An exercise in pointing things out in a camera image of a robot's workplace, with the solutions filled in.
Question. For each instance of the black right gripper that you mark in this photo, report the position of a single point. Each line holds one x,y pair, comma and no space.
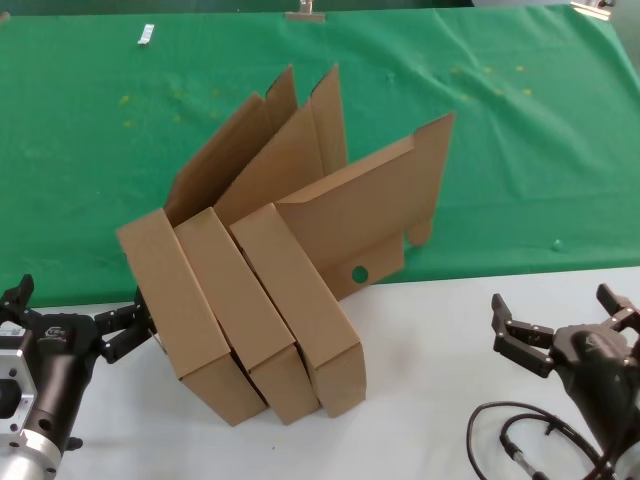
600,370

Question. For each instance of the silver left wrist camera block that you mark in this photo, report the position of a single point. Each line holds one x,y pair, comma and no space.
12,390

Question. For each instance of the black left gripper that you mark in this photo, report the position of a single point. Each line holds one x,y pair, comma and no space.
60,360

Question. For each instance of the small white strip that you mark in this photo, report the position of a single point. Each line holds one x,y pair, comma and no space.
145,36

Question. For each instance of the brown cardboard box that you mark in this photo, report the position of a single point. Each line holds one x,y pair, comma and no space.
300,300
165,280
225,280

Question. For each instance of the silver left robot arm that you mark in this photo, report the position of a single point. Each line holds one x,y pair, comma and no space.
30,457

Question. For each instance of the metal table clamp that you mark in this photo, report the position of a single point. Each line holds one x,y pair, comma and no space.
592,7
306,15

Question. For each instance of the green table cloth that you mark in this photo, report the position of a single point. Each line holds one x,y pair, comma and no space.
75,175

